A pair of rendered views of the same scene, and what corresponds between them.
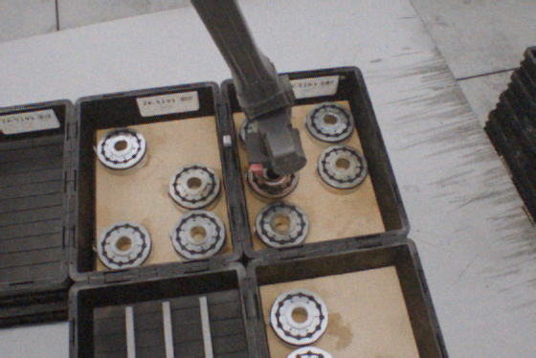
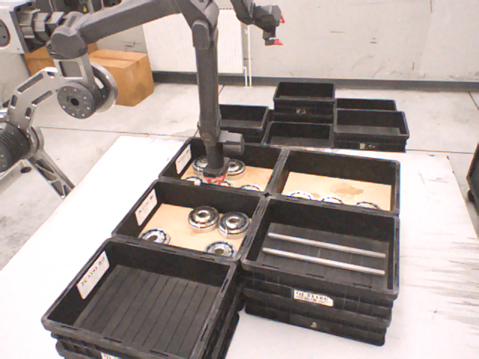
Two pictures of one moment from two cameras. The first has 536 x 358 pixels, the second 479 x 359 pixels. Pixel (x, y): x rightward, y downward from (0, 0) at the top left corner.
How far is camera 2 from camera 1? 0.98 m
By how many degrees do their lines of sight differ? 44
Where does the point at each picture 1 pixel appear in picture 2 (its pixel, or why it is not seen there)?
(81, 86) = (55, 285)
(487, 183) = not seen: hidden behind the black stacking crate
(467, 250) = not seen: hidden behind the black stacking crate
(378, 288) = (298, 179)
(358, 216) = (258, 174)
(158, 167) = (176, 233)
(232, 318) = (285, 228)
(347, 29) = (138, 161)
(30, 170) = (123, 298)
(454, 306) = not seen: hidden behind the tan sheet
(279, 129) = (227, 134)
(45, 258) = (197, 302)
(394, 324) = (317, 180)
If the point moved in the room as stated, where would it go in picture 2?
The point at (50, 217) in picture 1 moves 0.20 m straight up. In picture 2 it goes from (169, 293) to (157, 241)
